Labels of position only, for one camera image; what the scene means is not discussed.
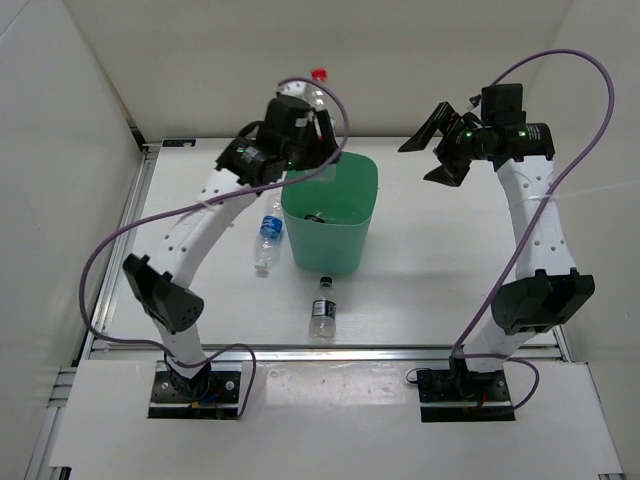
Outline black label bottle front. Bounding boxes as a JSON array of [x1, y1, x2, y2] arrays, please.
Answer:
[[309, 276, 337, 340]]

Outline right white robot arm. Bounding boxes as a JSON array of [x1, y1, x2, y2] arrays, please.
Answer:
[[399, 102, 595, 400]]

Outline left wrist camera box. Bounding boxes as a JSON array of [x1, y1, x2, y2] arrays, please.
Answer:
[[256, 95, 312, 146]]

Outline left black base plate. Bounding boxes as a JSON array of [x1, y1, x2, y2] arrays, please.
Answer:
[[147, 363, 242, 421]]

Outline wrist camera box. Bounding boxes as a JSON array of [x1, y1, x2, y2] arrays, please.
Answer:
[[480, 83, 526, 126], [256, 95, 312, 146]]

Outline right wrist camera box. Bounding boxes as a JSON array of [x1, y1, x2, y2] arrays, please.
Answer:
[[480, 83, 526, 126]]

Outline red label plastic bottle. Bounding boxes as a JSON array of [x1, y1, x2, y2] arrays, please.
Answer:
[[304, 68, 328, 112]]

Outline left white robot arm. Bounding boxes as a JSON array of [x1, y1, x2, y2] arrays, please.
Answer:
[[123, 102, 338, 400]]

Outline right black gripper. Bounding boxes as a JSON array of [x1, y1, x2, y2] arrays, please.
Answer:
[[398, 102, 493, 187]]

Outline white zip tie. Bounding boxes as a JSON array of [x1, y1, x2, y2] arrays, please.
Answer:
[[523, 180, 640, 202]]

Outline green plastic bin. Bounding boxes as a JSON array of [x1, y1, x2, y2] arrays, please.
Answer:
[[281, 152, 378, 275]]

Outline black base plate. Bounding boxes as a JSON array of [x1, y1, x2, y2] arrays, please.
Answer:
[[405, 368, 515, 423], [147, 363, 242, 421]]

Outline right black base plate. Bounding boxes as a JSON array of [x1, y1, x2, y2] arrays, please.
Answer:
[[405, 368, 515, 423]]

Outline black label bottle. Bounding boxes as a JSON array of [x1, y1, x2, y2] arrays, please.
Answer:
[[304, 214, 326, 224], [309, 276, 337, 340]]

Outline blue label plastic bottle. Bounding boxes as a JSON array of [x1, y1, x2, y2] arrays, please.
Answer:
[[254, 193, 285, 277]]

